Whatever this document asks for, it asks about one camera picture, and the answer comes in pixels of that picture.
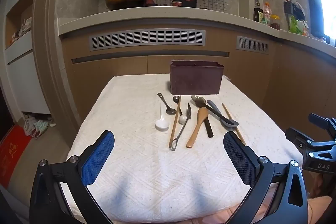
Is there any orange-capped clear bottle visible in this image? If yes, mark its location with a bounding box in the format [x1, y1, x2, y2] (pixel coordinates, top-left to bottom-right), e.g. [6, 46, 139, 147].
[263, 2, 272, 25]

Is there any yellow-lidded jar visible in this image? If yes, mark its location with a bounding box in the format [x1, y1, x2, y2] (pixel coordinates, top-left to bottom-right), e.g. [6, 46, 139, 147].
[270, 15, 281, 30]

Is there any wooden spoon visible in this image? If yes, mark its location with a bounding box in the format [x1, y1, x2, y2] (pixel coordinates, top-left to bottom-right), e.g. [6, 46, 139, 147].
[186, 107, 209, 149]

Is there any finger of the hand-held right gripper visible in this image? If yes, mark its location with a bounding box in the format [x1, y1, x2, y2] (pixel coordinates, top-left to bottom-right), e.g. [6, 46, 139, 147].
[308, 113, 336, 135]
[286, 128, 336, 159]

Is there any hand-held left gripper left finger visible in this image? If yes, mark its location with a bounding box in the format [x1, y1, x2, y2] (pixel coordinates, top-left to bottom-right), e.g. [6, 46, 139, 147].
[29, 130, 115, 224]

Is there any white cabinet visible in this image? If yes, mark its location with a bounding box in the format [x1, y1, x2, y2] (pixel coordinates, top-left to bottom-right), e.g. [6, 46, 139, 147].
[5, 30, 50, 115]

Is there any maroon plastic utensil holder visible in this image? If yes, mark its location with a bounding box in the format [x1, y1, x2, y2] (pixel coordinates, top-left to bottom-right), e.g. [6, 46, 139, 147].
[169, 60, 223, 95]

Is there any wooden chopstick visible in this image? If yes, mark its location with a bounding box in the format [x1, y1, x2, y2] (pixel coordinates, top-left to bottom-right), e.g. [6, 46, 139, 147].
[168, 96, 182, 148]
[222, 102, 247, 146]

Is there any red floor mat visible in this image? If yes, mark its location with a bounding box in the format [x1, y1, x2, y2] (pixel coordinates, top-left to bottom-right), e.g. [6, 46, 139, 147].
[0, 126, 32, 189]

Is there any white ceramic spoon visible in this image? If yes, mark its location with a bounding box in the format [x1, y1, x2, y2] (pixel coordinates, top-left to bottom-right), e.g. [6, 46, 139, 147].
[155, 103, 170, 131]

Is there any ornate-handle metal spoon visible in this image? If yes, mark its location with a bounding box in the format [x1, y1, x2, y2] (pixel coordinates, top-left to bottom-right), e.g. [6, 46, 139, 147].
[173, 96, 188, 124]
[157, 93, 177, 115]

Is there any stone kitchen counter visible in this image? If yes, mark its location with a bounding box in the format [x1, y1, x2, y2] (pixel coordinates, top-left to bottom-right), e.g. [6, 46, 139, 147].
[57, 7, 336, 55]

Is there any short grey vent grille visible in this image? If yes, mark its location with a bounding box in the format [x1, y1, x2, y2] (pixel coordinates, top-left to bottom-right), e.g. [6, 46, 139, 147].
[236, 35, 269, 54]

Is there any white textured towel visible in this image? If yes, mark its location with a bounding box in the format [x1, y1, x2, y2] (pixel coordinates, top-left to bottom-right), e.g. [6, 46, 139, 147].
[62, 74, 305, 223]

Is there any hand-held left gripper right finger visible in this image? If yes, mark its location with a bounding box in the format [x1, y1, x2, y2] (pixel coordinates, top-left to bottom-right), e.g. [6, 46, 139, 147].
[223, 131, 309, 224]

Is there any black-handled metal spoon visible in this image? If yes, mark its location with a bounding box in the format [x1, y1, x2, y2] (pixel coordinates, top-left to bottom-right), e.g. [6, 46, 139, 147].
[197, 97, 239, 127]
[191, 94, 214, 138]

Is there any long grey vent grille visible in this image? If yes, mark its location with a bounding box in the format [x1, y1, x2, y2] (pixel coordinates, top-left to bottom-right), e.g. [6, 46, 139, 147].
[88, 29, 206, 51]

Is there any grey-blue plastic spoon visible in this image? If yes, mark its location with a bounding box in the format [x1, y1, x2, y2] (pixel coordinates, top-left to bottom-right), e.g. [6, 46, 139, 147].
[206, 100, 239, 130]

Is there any pair of slippers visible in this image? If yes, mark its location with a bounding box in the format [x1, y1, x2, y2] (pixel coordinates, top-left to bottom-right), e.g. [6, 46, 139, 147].
[24, 114, 55, 139]

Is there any green plastic bag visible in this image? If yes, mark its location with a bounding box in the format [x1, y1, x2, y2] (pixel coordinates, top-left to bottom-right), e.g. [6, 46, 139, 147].
[289, 16, 310, 36]

